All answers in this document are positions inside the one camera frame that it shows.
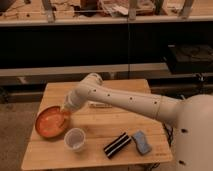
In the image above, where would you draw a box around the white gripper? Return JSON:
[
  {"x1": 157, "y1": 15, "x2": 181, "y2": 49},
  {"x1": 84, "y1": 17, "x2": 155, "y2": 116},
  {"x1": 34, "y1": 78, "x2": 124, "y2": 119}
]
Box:
[{"x1": 62, "y1": 91, "x2": 84, "y2": 112}]

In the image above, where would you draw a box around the orange pepper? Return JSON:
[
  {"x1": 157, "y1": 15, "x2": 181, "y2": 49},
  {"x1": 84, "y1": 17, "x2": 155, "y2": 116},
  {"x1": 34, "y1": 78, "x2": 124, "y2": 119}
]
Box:
[{"x1": 60, "y1": 108, "x2": 71, "y2": 117}]

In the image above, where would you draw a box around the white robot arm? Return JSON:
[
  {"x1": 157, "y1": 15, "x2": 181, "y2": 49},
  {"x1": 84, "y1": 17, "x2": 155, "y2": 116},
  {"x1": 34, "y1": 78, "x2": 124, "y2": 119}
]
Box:
[{"x1": 63, "y1": 73, "x2": 213, "y2": 171}]

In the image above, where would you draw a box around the orange ceramic bowl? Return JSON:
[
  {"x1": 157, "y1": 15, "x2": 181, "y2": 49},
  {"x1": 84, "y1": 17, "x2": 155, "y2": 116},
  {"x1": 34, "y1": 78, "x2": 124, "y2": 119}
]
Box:
[{"x1": 35, "y1": 106, "x2": 70, "y2": 138}]

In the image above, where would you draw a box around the small white block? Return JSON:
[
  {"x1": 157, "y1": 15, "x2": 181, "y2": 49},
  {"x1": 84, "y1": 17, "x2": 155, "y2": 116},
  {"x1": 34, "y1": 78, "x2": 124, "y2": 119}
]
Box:
[{"x1": 88, "y1": 102, "x2": 112, "y2": 108}]

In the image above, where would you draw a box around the clear plastic cup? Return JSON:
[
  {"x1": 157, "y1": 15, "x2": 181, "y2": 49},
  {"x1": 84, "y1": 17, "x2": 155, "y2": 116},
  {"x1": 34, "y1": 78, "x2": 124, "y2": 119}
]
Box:
[{"x1": 64, "y1": 128, "x2": 86, "y2": 153}]

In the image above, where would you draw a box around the wooden table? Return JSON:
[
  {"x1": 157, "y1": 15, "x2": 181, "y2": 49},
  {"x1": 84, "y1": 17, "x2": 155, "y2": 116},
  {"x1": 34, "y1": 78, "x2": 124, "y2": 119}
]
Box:
[{"x1": 20, "y1": 78, "x2": 174, "y2": 171}]

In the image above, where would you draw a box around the black white striped block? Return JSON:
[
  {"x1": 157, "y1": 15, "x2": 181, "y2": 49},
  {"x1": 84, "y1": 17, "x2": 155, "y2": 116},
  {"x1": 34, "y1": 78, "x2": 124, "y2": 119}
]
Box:
[{"x1": 104, "y1": 132, "x2": 131, "y2": 159}]

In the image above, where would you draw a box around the metal shelf rack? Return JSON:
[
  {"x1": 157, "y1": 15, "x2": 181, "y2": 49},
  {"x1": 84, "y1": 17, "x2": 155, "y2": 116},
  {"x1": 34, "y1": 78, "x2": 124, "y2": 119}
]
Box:
[{"x1": 0, "y1": 0, "x2": 213, "y2": 76}]

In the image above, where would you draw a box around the blue sponge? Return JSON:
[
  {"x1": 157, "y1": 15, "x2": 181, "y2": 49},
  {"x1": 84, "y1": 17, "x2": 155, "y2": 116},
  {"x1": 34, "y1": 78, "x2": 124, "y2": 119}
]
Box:
[{"x1": 132, "y1": 131, "x2": 152, "y2": 155}]

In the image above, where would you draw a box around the black box on shelf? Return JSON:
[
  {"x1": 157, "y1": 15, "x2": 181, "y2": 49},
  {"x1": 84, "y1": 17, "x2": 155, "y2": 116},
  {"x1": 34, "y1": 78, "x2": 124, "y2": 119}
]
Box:
[{"x1": 164, "y1": 45, "x2": 213, "y2": 74}]

